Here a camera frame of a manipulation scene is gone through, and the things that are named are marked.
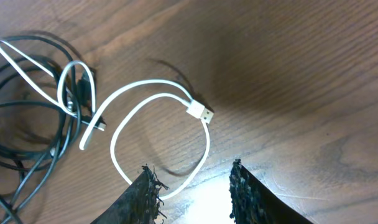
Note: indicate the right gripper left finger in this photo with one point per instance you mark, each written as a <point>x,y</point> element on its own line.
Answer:
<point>139,204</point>

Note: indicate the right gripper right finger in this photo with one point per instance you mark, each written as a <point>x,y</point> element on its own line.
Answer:
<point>253,203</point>

